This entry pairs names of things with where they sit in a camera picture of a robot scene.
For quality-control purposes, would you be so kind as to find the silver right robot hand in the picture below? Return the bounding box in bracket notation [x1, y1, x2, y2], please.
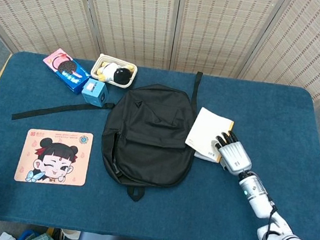
[211, 129, 257, 178]

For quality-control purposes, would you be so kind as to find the white notebook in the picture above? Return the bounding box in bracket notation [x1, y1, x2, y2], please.
[182, 105, 236, 166]

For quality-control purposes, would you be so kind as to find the black fabric backpack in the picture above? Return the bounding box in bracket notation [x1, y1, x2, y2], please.
[2, 46, 207, 210]

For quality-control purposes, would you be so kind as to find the blue table cloth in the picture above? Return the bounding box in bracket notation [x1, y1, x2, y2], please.
[0, 45, 320, 240]

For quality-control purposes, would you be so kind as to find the cartoon girl mouse pad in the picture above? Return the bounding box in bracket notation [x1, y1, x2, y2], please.
[13, 123, 95, 192]

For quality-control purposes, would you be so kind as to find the black white plush toy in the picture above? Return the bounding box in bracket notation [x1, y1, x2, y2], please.
[95, 60, 135, 86]

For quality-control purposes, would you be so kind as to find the blue pink cookie box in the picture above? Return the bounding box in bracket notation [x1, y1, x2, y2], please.
[38, 46, 94, 96]

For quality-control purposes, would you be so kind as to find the small light blue carton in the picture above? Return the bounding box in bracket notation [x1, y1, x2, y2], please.
[79, 76, 110, 109]

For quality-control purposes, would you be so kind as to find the beige plastic tray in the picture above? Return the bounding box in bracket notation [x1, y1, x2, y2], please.
[89, 52, 141, 90]

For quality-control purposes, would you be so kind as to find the woven folding screen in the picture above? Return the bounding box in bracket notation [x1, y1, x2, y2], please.
[0, 0, 320, 101]

